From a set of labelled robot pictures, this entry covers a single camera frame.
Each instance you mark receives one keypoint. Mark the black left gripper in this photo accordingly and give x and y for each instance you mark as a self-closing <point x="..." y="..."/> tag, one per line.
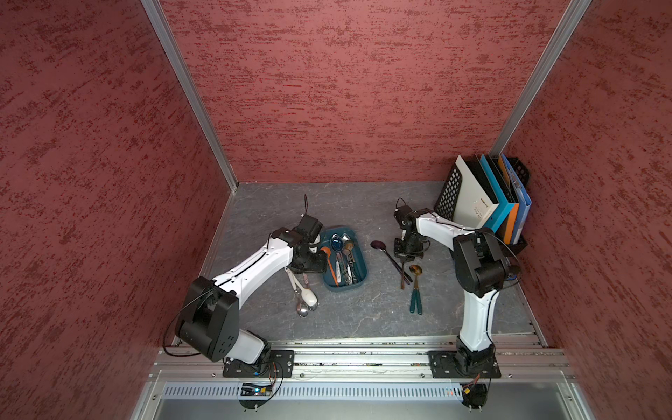
<point x="319" y="266"/>

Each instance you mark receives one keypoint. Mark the blue folder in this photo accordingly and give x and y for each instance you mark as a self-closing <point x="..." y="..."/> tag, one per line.
<point x="517" y="186"/>

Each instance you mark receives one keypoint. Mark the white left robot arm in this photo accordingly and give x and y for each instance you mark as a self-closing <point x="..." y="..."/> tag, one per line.
<point x="210" y="319"/>

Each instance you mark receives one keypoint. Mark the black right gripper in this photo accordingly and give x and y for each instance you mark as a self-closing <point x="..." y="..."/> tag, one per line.
<point x="403" y="256"/>

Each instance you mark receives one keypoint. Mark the patterned handle steel spoon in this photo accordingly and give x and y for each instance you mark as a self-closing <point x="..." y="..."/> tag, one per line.
<point x="353" y="267"/>

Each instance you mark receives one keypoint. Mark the orange folder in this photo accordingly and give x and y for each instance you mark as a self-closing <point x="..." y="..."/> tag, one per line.
<point x="508" y="228"/>

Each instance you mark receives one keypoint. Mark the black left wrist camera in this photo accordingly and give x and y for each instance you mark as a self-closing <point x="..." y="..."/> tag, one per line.
<point x="309" y="228"/>

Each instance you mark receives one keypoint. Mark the white handle steel spoon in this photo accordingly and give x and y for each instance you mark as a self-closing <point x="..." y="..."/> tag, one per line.
<point x="340" y="270"/>

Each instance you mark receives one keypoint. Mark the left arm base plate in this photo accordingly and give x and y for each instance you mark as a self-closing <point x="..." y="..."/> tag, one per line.
<point x="271" y="364"/>

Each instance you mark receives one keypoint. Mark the aluminium rail frame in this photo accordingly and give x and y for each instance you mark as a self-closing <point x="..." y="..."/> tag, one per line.
<point x="376" y="369"/>

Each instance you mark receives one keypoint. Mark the white folder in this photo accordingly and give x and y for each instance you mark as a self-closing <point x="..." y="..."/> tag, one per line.
<point x="473" y="207"/>

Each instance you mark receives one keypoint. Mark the teal plastic storage box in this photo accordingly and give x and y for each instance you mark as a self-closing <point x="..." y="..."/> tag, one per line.
<point x="325" y="241"/>

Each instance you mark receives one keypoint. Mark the aluminium corner post right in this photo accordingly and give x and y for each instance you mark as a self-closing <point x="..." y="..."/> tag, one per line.
<point x="560" y="37"/>

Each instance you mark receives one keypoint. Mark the black folder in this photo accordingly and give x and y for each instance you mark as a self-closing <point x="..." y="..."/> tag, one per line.
<point x="479" y="173"/>

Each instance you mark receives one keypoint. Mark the white handled steel spoon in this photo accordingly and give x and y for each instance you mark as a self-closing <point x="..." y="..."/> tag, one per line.
<point x="302" y="308"/>

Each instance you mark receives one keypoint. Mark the orange plastic spoon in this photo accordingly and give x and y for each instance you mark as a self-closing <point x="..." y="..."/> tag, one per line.
<point x="327" y="251"/>

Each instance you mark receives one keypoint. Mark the purple iridescent spoon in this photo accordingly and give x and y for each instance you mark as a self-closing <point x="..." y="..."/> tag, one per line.
<point x="381" y="246"/>

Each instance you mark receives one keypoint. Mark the black mesh file rack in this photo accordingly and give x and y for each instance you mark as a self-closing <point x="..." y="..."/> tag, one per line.
<point x="446" y="202"/>

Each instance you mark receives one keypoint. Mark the aluminium corner post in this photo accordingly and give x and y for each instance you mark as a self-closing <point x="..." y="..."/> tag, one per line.
<point x="161" y="27"/>
<point x="560" y="37"/>

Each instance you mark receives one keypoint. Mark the pink handled spoon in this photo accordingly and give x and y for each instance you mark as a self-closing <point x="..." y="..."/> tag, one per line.
<point x="307" y="286"/>

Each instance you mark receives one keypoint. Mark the aluminium corner post left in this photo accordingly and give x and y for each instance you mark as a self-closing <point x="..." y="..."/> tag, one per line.
<point x="161" y="27"/>

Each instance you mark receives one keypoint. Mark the teal folder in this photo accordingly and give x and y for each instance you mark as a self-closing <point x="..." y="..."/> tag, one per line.
<point x="503" y="218"/>

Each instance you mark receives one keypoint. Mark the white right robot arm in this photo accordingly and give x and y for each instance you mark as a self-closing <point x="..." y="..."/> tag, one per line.
<point x="481" y="270"/>

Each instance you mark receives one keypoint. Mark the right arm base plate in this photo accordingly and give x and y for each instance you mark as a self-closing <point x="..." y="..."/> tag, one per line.
<point x="446" y="365"/>

